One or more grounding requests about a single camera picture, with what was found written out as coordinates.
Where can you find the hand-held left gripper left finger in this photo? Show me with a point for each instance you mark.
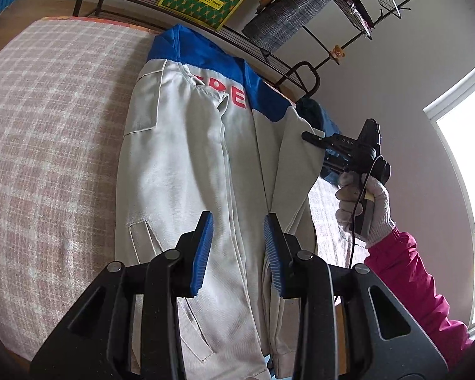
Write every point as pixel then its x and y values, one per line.
pixel 204 253

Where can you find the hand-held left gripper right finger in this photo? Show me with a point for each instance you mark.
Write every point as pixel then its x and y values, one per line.
pixel 273 253

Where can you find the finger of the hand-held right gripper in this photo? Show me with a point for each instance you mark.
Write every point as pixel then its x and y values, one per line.
pixel 332 165
pixel 314 137

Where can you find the white and blue jacket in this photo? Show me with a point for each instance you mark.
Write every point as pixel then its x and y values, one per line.
pixel 182 166

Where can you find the folded dark blue clothes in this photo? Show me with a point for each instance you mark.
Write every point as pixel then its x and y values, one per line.
pixel 310 111

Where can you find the black metal clothes rack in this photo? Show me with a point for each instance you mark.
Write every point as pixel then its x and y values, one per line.
pixel 303 64

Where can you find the folded clothes on shelf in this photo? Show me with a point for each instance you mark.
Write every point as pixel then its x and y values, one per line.
pixel 358 12

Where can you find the person's right hand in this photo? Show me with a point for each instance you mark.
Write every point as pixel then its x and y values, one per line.
pixel 382 213

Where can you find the small teddy bear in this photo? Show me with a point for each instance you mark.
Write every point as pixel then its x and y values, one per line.
pixel 337 53

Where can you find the window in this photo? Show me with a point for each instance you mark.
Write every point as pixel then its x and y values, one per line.
pixel 471 146

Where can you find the grey plaid coat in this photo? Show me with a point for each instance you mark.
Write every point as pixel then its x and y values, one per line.
pixel 293 8

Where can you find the orange patterned sheet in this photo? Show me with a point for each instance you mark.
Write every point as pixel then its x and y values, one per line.
pixel 114 25

